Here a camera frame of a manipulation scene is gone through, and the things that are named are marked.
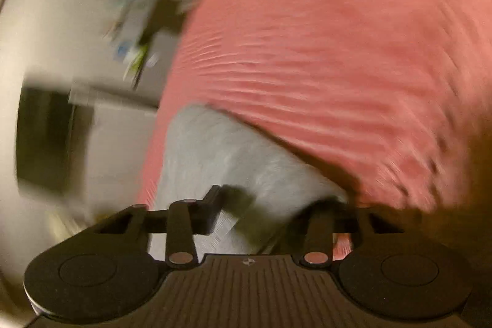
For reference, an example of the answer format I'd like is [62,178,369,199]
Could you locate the pink ribbed bedspread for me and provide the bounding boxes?
[136,0,492,260]

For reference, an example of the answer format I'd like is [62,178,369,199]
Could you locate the grey sweatpants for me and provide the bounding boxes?
[154,105,348,257]

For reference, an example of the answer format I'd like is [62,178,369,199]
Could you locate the grey bedside cabinet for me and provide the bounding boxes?
[115,32,179,103]

